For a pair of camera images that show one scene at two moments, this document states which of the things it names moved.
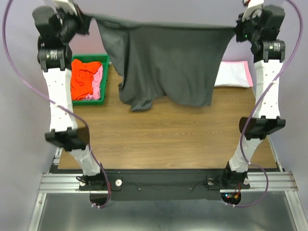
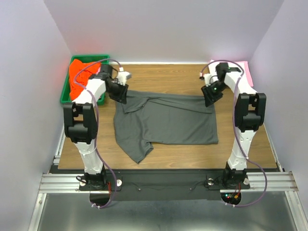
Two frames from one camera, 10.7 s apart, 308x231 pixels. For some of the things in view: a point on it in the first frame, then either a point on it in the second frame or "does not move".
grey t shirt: x=173 y=62 -> x=150 y=117
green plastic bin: x=103 y=58 does not move
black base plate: x=161 y=185 does not move
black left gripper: x=82 y=21 -> x=121 y=96
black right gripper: x=241 y=37 -> x=211 y=98
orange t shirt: x=82 y=78 does not move
